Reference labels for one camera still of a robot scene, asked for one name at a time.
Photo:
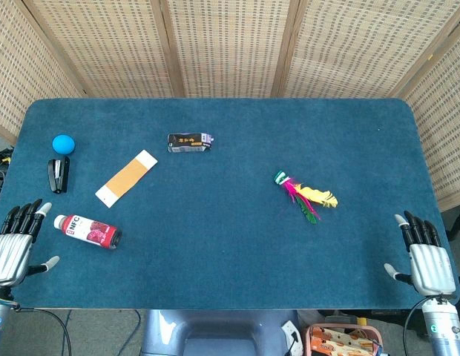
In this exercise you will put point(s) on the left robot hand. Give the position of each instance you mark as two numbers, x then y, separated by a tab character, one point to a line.
11	252

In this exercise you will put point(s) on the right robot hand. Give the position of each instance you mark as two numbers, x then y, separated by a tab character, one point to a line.
430	263

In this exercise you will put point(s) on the colourful feather shuttlecock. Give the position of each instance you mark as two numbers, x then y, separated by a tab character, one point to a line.
308	194

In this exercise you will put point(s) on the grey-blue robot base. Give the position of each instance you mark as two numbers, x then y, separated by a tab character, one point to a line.
219	332

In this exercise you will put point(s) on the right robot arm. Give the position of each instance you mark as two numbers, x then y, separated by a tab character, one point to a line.
443	326

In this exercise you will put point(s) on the red juice bottle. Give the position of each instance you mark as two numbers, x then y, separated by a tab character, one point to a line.
89	230

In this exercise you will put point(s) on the black stapler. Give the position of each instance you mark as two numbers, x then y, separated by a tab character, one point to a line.
58	174

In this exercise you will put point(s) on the blue ball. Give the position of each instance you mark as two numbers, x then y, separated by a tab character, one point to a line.
63	144

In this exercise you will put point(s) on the orange and white paper strip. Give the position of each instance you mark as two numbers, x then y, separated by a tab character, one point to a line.
126	178

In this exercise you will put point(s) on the white power strip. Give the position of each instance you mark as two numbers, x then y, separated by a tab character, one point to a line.
291	333

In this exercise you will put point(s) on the blue table mat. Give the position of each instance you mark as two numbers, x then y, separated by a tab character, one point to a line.
230	207

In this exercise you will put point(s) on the small black carton box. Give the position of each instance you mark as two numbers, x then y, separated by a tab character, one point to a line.
190	143

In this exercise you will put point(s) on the woven folding screen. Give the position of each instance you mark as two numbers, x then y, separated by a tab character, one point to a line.
230	48

